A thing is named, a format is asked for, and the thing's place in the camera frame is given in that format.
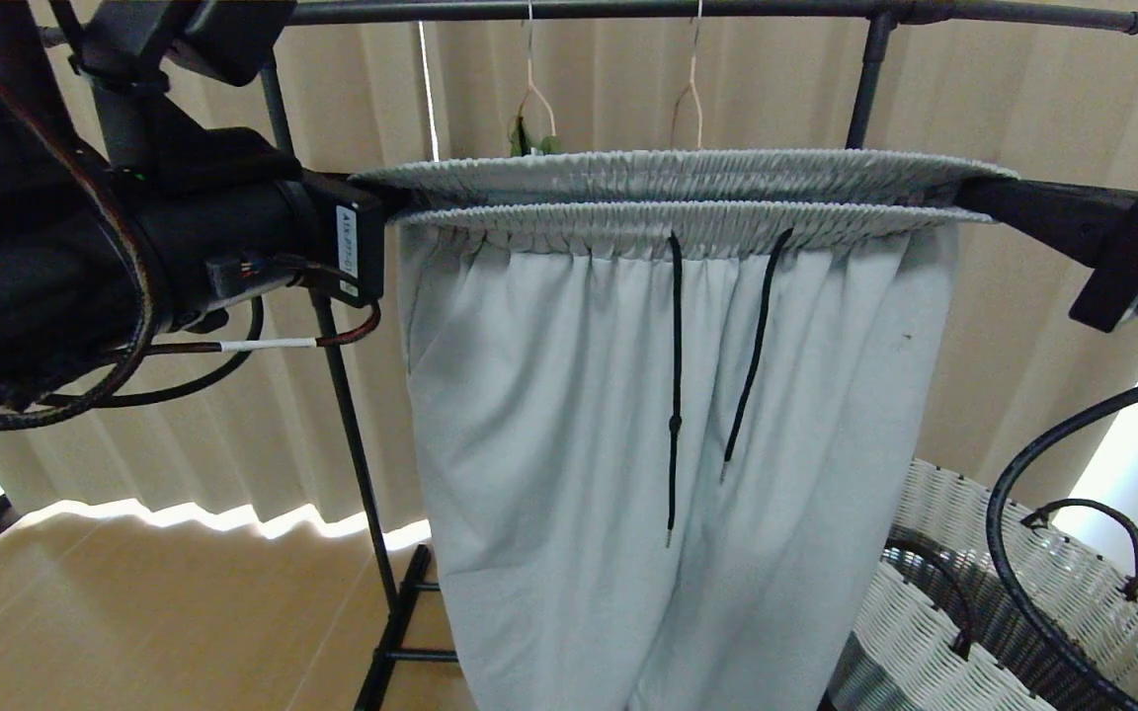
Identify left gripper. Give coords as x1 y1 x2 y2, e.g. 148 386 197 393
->
129 170 388 322

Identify green printed t-shirt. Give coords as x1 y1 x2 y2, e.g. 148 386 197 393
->
508 117 564 157

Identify pink clothes hanger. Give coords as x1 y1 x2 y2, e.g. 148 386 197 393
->
510 0 562 157
670 0 706 151

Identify pale grey shorts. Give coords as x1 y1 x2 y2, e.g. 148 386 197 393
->
352 148 1019 711

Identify white laundry basket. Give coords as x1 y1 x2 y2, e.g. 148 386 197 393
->
826 459 1138 711

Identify black clothes rack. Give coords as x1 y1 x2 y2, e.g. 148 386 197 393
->
36 0 1138 711

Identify beige curtain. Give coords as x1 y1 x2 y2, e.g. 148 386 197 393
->
0 0 1138 539

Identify black braided cable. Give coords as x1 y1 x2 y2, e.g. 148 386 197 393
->
0 30 167 434

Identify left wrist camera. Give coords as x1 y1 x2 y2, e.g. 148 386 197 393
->
75 0 295 92

